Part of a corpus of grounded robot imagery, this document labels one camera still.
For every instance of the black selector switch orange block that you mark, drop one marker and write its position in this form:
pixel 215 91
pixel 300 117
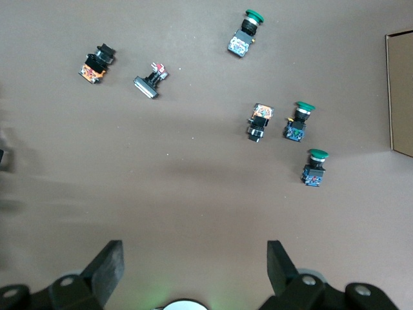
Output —
pixel 263 113
pixel 92 71

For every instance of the brown cardboard box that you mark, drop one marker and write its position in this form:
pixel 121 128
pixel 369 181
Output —
pixel 401 97

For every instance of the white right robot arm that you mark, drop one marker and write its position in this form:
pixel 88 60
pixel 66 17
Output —
pixel 184 306

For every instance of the green mushroom button blue block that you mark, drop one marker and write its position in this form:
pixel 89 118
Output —
pixel 240 45
pixel 312 176
pixel 294 132

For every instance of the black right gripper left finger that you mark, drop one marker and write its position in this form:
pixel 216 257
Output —
pixel 109 264

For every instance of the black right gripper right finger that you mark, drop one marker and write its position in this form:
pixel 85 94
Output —
pixel 280 264

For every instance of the black indicator lamp red terminals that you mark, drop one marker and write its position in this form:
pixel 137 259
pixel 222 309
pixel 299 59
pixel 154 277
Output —
pixel 145 85

